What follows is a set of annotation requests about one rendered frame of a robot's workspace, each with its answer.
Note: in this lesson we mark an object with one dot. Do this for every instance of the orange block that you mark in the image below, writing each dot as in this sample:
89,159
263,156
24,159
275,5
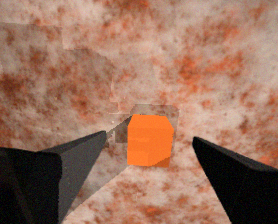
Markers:
149,141

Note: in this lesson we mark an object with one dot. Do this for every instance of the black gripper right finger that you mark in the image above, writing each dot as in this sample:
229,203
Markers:
247,189

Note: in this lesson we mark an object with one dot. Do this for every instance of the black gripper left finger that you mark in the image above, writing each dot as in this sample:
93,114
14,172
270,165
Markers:
47,181

